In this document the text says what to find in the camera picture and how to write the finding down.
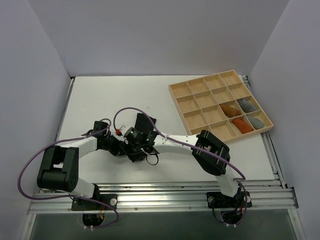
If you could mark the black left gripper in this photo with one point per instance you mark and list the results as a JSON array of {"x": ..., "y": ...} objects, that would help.
[{"x": 105, "y": 141}]

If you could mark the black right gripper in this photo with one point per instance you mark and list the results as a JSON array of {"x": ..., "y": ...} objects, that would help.
[{"x": 144, "y": 122}]

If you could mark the black pinstriped underwear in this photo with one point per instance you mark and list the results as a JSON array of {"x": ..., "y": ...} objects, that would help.
[{"x": 143, "y": 126}]

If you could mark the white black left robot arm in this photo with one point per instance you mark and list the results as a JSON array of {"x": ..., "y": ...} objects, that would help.
[{"x": 59, "y": 169}]

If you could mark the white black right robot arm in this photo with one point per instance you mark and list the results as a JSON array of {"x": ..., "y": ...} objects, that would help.
[{"x": 210, "y": 153}]

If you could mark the wooden compartment tray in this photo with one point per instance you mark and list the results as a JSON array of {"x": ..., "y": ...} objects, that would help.
[{"x": 220, "y": 103}]

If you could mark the brown rolled cloth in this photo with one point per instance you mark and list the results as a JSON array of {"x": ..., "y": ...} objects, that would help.
[{"x": 230, "y": 111}]

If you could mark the orange rolled cloth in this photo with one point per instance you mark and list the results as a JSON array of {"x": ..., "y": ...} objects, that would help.
[{"x": 242, "y": 126}]

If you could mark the grey striped rolled cloth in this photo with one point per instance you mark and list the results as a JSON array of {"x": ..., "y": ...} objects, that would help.
[{"x": 246, "y": 106}]

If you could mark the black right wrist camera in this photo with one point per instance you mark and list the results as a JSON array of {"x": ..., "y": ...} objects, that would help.
[{"x": 130, "y": 134}]

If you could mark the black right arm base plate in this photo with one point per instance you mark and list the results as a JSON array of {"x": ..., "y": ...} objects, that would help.
[{"x": 216, "y": 200}]

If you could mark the aluminium rail frame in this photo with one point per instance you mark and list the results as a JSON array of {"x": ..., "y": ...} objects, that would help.
[{"x": 168, "y": 201}]

